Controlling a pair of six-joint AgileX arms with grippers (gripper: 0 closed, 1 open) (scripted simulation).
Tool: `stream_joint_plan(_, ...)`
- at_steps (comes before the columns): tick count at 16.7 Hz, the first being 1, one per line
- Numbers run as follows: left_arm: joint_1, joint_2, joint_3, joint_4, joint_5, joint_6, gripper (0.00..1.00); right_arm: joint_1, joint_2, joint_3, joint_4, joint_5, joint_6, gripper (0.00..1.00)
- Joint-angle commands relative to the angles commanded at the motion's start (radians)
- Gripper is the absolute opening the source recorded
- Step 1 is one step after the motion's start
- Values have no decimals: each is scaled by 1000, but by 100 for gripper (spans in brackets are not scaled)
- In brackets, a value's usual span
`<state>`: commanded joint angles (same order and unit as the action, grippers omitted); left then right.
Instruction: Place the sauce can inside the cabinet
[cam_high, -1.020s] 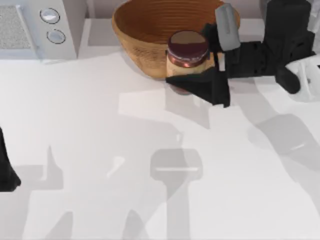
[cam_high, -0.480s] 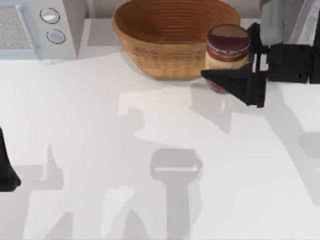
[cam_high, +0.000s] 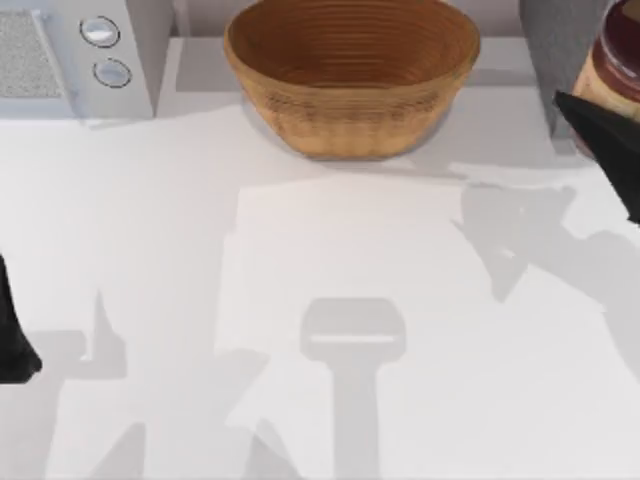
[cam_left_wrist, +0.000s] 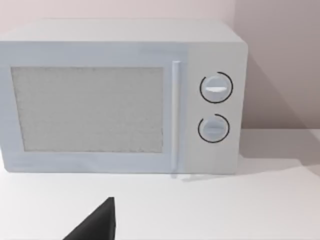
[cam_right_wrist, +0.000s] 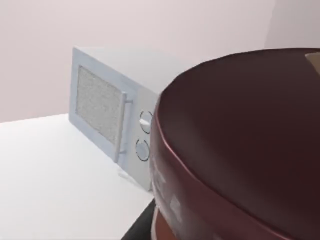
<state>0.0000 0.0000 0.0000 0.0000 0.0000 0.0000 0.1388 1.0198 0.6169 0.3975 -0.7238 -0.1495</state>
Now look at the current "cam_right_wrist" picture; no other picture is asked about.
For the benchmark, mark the pale microwave oven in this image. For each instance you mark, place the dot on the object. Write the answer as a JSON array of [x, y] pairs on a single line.
[[100, 82]]

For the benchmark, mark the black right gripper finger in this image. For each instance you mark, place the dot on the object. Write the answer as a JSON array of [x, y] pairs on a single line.
[[140, 223]]

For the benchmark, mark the tan cardboard box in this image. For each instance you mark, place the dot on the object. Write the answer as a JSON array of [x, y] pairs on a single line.
[[313, 58]]

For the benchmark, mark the dark red can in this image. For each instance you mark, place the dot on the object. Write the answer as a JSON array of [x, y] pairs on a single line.
[[235, 140]]

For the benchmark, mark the plain round microwave knob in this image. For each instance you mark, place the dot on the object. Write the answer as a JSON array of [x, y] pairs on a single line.
[[142, 149]]

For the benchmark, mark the white pointer microwave knob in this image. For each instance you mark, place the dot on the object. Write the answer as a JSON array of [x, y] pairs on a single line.
[[145, 121]]

